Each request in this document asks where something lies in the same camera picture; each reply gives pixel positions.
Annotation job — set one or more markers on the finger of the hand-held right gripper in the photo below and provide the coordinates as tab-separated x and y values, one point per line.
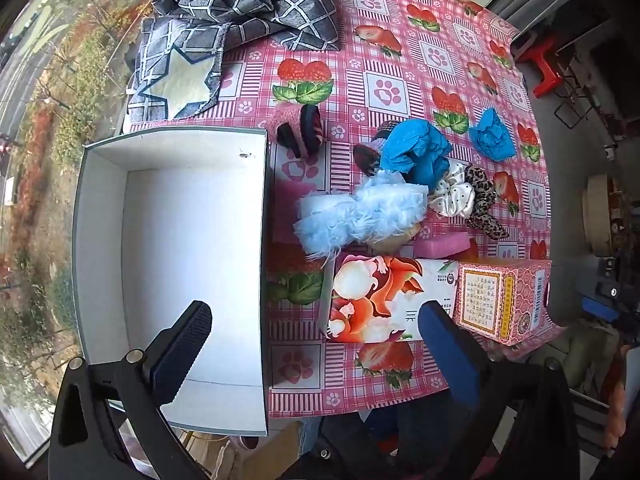
600	306

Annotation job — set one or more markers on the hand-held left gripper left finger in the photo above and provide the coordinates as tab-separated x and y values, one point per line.
182	340

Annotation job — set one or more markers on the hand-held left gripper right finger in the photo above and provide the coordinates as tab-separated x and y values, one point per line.
445	350

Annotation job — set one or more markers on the white cardboard box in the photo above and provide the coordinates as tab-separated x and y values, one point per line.
190	260

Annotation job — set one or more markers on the white polka dot scrunchie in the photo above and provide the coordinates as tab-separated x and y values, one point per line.
452	197

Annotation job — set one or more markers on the light blue fluffy scrunchie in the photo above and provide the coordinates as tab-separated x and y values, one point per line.
360	215

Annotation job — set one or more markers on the leopard print scrunchie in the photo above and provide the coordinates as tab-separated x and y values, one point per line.
482	190

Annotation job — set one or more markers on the small blue scrunchie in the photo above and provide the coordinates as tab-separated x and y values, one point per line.
492	135

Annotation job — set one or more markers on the large blue scrunchie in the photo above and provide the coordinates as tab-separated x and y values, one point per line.
415	147

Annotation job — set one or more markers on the dark patterned scrunchie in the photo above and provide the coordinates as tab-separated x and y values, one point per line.
367	157

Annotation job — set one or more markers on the pink patterned carton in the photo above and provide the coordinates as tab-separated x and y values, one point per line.
495	305

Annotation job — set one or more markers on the printed tissue pack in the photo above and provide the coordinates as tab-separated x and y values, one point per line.
380	300

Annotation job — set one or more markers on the beige round container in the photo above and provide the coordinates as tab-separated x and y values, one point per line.
597	215

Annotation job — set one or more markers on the pink sponge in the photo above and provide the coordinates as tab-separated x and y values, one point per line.
442	247

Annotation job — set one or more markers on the red plastic stool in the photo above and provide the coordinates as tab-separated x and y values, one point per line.
547	67

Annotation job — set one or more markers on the pink strawberry printed tablecloth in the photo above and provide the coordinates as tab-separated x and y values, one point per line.
400	90

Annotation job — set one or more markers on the grey checked cloth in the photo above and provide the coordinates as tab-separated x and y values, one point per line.
190	45

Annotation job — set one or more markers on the black metal frame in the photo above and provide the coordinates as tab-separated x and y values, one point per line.
575	105

